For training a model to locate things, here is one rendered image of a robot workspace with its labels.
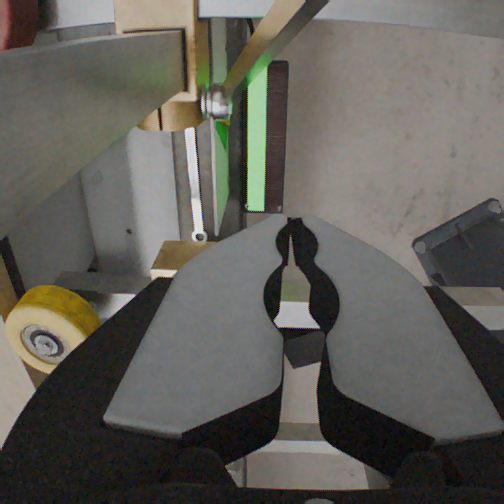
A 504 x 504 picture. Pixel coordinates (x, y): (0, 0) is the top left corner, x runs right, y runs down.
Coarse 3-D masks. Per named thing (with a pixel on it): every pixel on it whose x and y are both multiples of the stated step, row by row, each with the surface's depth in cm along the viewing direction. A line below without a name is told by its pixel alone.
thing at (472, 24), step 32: (64, 0) 21; (96, 0) 21; (224, 0) 21; (256, 0) 21; (352, 0) 21; (384, 0) 21; (416, 0) 20; (448, 0) 20; (480, 0) 20; (480, 32) 21
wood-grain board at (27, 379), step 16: (0, 256) 30; (0, 272) 30; (0, 288) 30; (0, 304) 30; (16, 304) 33; (0, 320) 31; (0, 336) 32; (0, 352) 33; (0, 368) 34; (16, 368) 34; (32, 368) 35; (0, 384) 36; (16, 384) 35; (32, 384) 35; (0, 400) 37; (16, 400) 37; (0, 416) 39; (16, 416) 39; (0, 432) 41; (0, 448) 43
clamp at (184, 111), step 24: (120, 0) 21; (144, 0) 21; (168, 0) 21; (192, 0) 21; (120, 24) 21; (144, 24) 21; (168, 24) 21; (192, 24) 21; (192, 48) 22; (192, 72) 23; (192, 96) 24; (144, 120) 25; (168, 120) 24; (192, 120) 25
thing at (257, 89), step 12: (264, 72) 38; (252, 84) 39; (264, 84) 38; (252, 96) 39; (264, 96) 39; (252, 108) 40; (264, 108) 40; (252, 120) 41; (264, 120) 40; (252, 132) 41; (264, 132) 41; (252, 144) 42; (264, 144) 42; (252, 156) 43; (264, 156) 43; (252, 168) 43; (252, 180) 44; (252, 192) 45; (252, 204) 46
